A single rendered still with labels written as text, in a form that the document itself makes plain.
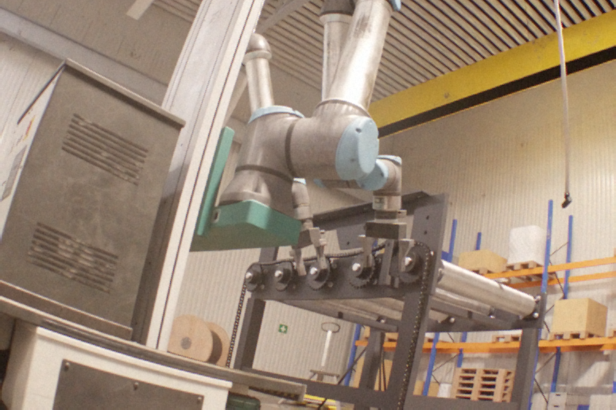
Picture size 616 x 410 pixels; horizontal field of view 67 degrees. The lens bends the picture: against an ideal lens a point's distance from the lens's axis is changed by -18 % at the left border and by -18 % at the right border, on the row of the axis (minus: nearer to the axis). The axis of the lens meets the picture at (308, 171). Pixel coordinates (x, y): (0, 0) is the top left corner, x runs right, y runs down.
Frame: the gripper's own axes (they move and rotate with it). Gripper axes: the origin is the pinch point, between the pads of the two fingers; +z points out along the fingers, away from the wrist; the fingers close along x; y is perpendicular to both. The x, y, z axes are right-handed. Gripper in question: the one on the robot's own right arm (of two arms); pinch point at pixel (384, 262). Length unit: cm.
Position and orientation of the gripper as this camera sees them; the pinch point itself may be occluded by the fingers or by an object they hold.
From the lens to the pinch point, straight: 181.3
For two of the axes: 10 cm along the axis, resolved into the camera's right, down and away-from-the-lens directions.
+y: -6.7, 0.0, -7.5
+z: -0.2, 10.0, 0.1
